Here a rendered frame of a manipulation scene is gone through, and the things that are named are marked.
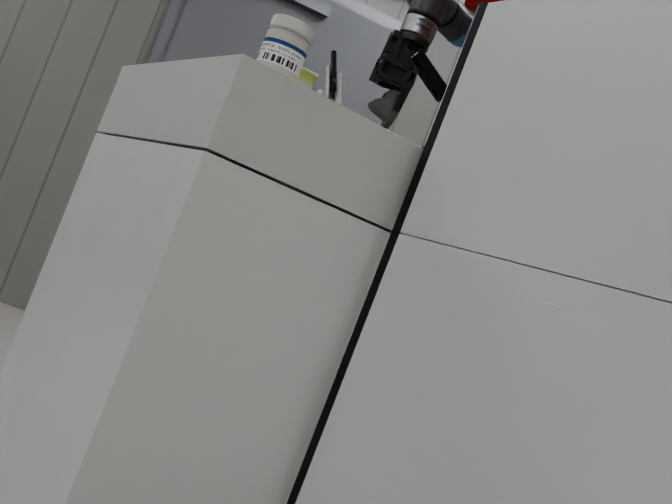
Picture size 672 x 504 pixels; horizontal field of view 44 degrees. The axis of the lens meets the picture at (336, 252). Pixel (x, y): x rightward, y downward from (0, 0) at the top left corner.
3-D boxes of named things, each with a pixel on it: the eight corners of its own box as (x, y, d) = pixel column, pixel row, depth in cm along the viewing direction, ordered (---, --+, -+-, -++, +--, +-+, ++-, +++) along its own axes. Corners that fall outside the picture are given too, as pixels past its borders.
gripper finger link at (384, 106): (361, 123, 180) (378, 83, 180) (386, 134, 181) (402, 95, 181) (365, 121, 177) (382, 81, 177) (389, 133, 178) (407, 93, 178)
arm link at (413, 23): (431, 33, 186) (443, 25, 178) (423, 52, 186) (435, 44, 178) (401, 18, 185) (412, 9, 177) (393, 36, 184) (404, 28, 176)
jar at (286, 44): (301, 89, 129) (323, 32, 129) (262, 69, 125) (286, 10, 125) (281, 89, 135) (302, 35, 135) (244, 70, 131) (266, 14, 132)
